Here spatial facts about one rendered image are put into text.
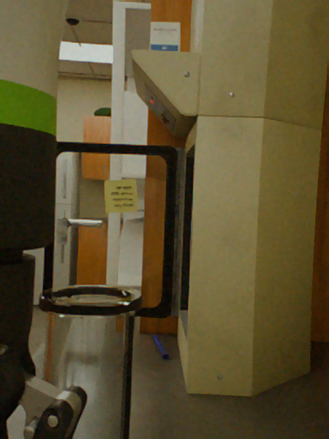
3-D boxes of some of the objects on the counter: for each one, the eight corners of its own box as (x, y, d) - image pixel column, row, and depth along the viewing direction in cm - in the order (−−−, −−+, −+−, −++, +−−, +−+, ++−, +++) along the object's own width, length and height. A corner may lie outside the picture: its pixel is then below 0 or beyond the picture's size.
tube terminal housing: (284, 344, 123) (308, -3, 119) (337, 403, 90) (373, -88, 86) (176, 339, 122) (192, -5, 118) (186, 393, 89) (208, -92, 85)
